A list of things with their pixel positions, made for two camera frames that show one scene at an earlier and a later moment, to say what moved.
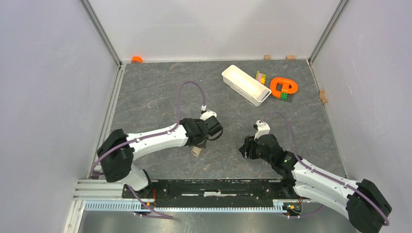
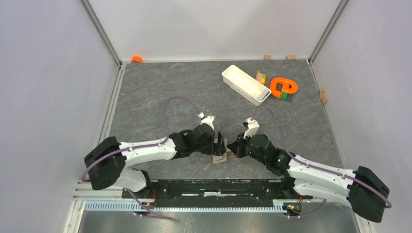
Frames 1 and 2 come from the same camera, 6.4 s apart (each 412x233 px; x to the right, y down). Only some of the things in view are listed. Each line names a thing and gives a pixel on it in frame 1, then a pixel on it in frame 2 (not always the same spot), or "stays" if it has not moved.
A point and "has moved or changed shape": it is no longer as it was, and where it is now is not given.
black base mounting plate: [215, 191] stays
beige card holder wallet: [196, 151] has moved or changed shape
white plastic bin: [245, 86] stays
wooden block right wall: [322, 96] stays
